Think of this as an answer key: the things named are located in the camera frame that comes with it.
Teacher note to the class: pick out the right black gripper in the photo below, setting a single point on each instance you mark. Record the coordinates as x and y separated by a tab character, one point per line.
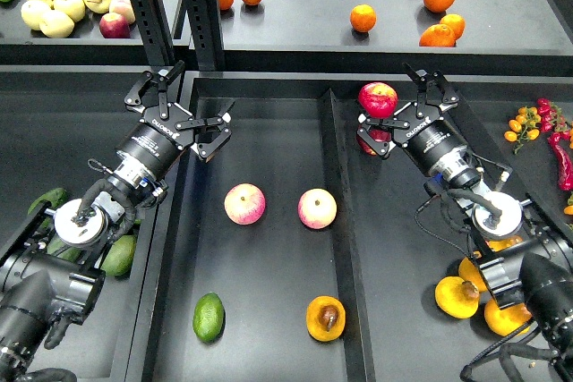
429	140

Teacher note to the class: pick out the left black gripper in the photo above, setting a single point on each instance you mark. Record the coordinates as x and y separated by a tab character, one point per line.
157	143

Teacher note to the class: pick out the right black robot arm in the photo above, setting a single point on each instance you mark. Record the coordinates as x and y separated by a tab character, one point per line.
516	265

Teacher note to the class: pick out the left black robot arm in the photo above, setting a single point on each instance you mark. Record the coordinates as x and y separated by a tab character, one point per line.
49	273

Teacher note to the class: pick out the dark green avocado upper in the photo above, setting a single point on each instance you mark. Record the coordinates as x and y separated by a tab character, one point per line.
57	197

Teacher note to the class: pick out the yellow pear in pile upper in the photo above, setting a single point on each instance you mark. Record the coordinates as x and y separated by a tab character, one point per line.
468	271

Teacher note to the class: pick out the yellow pear in pile bottom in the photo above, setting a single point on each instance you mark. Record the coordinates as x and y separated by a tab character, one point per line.
504	321

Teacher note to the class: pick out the bright red apple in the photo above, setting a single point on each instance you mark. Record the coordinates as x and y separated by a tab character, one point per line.
378	99

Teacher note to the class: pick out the dark red apple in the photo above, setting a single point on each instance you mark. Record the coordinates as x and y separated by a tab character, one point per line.
374	141

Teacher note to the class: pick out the orange at shelf edge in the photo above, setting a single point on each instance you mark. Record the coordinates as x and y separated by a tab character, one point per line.
438	35

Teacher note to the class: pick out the orange on shelf right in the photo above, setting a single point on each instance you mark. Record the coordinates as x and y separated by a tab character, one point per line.
456	22

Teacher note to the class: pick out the orange on shelf middle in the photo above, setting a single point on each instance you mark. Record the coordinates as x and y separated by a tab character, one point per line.
363	18

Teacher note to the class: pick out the pink apple left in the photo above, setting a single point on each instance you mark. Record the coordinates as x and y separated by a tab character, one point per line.
245	204

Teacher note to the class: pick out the pink apple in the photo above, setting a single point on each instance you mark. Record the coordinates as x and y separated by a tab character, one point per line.
317	208
245	204

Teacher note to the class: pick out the red apple on shelf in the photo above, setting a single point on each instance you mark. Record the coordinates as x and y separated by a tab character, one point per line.
114	25

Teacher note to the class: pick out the orange cherry tomato bunch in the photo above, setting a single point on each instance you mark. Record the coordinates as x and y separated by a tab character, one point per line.
523	128

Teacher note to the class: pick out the pink peach on shelf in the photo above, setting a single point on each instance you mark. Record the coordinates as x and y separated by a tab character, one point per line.
124	8

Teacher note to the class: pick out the pink apple right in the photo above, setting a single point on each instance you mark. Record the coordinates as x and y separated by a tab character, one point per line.
317	208

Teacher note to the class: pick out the yellow apple with stem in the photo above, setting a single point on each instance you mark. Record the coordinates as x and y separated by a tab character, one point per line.
98	6

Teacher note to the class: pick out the red cherry tomato bunch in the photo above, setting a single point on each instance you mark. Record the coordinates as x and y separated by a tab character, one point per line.
553	119

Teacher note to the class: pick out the red chili pepper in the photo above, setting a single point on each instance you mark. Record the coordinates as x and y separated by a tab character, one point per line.
564	163

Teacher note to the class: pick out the pale yellow apple front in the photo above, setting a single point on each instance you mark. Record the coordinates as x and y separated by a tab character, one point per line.
56	24

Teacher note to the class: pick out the pale yellow apple middle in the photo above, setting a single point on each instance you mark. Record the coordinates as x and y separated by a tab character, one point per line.
75	9

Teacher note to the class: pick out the black tray divider centre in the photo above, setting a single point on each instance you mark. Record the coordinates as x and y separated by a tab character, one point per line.
356	334

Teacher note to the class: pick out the black shelf post right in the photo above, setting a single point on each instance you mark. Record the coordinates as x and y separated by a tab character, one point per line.
204	19

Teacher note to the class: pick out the black shelf post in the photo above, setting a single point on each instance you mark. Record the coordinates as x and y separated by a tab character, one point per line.
204	19
151	20

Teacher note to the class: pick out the black shelf post left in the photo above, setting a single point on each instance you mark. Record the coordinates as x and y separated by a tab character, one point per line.
151	20

